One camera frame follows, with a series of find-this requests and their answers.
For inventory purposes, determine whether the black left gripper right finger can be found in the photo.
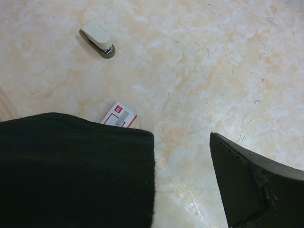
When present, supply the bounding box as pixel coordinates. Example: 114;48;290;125
209;133;304;228

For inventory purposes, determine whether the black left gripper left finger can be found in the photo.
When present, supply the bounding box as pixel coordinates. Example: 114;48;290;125
0;113;155;228

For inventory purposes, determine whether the red white staple box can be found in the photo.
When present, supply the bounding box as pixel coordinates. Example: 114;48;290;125
101;102;137;128

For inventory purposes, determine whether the wooden clothes rack frame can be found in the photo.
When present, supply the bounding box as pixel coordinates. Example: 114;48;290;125
0;87;19;122

